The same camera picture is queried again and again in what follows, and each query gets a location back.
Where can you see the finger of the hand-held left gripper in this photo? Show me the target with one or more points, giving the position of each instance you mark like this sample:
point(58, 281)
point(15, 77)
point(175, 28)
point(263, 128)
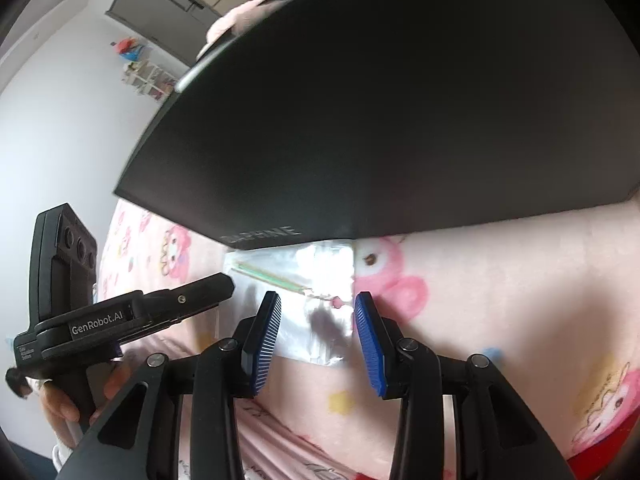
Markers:
point(150, 332)
point(190, 297)

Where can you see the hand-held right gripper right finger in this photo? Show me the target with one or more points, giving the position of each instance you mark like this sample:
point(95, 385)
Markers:
point(370, 350)

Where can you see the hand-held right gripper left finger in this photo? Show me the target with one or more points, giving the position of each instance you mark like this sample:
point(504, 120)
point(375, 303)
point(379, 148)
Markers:
point(265, 345)

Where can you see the clear zip bag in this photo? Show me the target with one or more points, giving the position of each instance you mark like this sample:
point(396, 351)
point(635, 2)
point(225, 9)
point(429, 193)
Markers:
point(295, 340)

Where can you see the black cardboard box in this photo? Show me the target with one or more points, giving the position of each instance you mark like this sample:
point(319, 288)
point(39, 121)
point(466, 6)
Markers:
point(400, 110)

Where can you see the person's left hand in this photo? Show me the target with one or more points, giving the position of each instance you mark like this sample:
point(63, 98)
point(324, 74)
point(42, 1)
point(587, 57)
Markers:
point(60, 405)

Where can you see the green stick swab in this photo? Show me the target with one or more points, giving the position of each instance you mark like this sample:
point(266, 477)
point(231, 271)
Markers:
point(270, 278)
point(260, 271)

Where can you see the person's pink clothing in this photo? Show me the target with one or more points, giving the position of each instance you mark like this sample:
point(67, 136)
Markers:
point(310, 450)

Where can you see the pink printed blanket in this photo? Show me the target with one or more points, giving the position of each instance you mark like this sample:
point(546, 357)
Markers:
point(500, 285)

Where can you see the white storage shelf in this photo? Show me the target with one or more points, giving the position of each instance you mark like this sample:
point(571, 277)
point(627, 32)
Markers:
point(150, 80)

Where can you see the red blue toy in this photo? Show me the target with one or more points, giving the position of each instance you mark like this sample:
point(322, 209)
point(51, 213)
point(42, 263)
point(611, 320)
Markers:
point(131, 49)

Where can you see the red cloth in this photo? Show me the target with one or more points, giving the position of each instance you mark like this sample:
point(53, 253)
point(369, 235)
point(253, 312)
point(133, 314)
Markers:
point(610, 462)

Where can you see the pink fluffy pillow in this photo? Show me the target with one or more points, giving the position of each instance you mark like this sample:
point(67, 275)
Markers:
point(235, 20)

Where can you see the grey door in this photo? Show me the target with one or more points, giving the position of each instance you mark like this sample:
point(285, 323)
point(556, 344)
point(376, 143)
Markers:
point(160, 5)

